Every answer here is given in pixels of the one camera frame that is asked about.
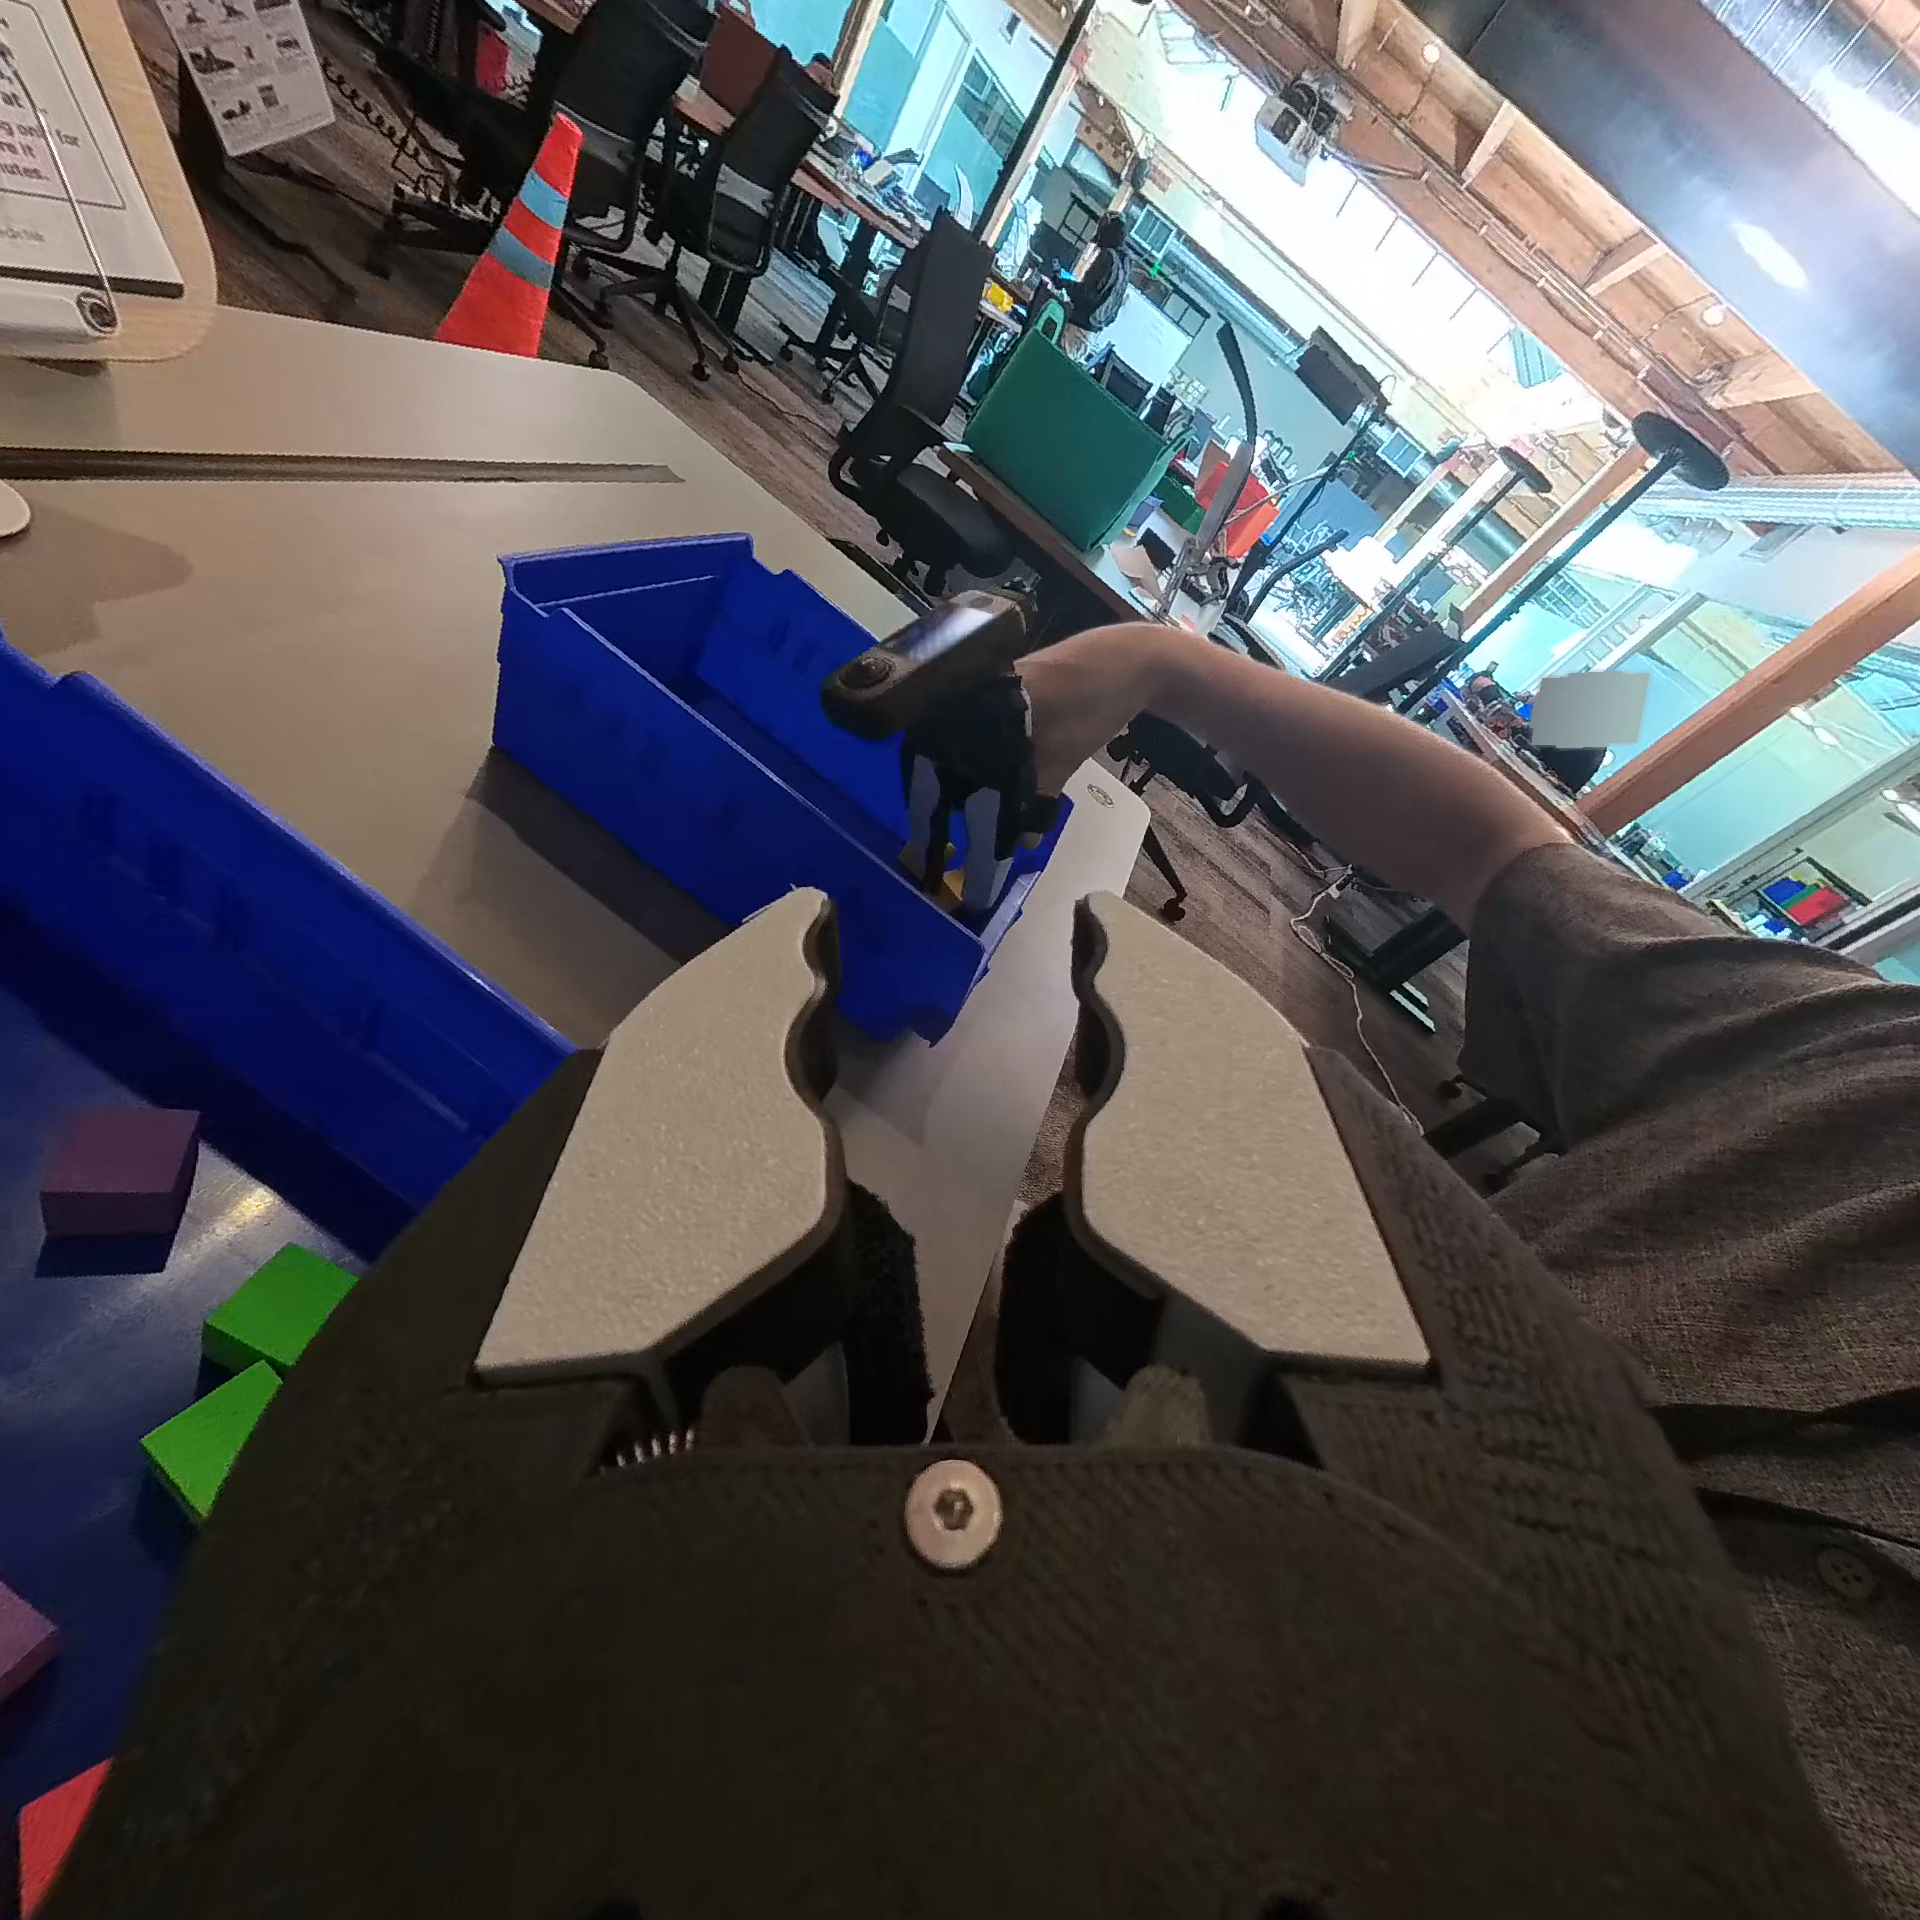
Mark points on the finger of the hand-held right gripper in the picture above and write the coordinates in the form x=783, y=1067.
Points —
x=987, y=855
x=927, y=818

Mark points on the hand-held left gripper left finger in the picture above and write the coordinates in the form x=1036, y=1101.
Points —
x=674, y=1184

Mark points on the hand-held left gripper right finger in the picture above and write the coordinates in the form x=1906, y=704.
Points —
x=1245, y=1200

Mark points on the blue plastic bin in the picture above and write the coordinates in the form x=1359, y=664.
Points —
x=180, y=901
x=644, y=721

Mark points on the green cube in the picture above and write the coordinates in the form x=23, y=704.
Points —
x=211, y=1440
x=278, y=1305

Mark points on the purple cube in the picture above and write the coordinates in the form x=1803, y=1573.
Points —
x=23, y=1643
x=116, y=1171

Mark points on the red cube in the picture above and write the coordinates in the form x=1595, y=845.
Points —
x=61, y=1823

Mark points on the background wooden desk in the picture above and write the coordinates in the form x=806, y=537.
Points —
x=1081, y=562

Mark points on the grey desk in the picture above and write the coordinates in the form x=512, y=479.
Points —
x=300, y=630

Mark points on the person's right hand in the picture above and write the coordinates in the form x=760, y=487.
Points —
x=1081, y=704

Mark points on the green board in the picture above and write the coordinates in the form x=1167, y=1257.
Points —
x=1065, y=434

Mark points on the black office chair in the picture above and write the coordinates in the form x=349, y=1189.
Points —
x=930, y=390

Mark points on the orange traffic cone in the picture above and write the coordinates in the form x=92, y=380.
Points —
x=519, y=254

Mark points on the instruction sheet on wooden board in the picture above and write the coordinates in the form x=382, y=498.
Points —
x=189, y=225

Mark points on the printed floor sign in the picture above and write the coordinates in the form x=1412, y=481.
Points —
x=249, y=68

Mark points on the white stand base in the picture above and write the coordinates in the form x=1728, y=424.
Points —
x=13, y=510

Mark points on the printed instruction sheet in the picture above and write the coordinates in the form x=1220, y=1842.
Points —
x=61, y=150

